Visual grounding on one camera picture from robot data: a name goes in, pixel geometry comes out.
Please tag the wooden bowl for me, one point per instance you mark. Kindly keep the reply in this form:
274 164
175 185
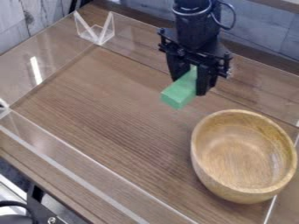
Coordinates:
242 155

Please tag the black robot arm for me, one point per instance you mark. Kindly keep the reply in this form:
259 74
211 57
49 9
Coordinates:
189 6

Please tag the black metal table frame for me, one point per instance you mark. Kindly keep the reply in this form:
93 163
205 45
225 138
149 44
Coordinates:
49 211

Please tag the clear acrylic corner bracket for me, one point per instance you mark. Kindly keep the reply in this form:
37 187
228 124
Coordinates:
96 34

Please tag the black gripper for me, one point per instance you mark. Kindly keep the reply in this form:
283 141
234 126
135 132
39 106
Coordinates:
191 44

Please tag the green rectangular block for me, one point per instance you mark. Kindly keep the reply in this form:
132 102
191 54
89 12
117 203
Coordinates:
181 91

